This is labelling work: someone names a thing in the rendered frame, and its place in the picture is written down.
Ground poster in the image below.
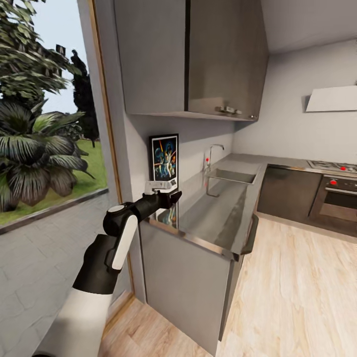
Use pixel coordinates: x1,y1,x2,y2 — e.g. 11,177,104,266
149,133,179,194

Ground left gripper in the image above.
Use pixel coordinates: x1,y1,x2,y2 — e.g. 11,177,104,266
140,191,182,216

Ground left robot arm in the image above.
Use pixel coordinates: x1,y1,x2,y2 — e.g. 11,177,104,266
32,181,182,357

